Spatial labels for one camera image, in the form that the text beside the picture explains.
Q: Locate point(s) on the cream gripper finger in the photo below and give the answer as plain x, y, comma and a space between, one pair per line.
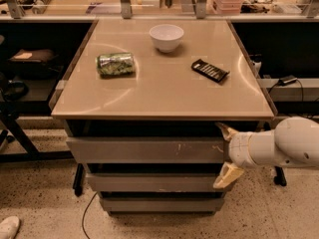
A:
227, 132
229, 173

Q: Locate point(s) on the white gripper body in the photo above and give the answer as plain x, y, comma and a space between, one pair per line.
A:
238, 148

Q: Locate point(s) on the white shoe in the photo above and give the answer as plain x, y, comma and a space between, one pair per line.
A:
9, 227

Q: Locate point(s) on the grey bottom drawer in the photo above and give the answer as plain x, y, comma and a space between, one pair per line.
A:
162, 205

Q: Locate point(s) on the grey drawer cabinet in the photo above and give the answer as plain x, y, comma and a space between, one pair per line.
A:
164, 97

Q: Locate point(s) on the black table frame left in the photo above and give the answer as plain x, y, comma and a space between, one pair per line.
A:
32, 153

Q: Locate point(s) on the grey middle drawer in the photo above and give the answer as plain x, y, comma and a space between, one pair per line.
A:
154, 182

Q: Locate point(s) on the metal cylinder on shelf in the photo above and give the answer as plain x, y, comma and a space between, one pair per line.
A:
40, 6

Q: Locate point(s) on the white ceramic bowl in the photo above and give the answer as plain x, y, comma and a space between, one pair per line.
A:
166, 37

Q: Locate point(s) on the grey drawer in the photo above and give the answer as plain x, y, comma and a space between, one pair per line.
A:
162, 205
154, 182
151, 150

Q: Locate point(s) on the green crushed soda can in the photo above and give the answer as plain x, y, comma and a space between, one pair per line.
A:
115, 64

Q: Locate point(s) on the black snack bar wrapper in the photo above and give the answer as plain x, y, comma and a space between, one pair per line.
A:
208, 70

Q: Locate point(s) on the black power adapter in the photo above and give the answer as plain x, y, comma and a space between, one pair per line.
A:
287, 80

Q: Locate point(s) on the black table leg right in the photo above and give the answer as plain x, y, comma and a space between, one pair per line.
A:
279, 178

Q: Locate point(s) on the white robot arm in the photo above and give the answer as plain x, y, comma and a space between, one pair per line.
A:
293, 143

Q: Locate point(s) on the grey top drawer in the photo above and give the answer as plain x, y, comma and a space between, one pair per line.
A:
151, 150

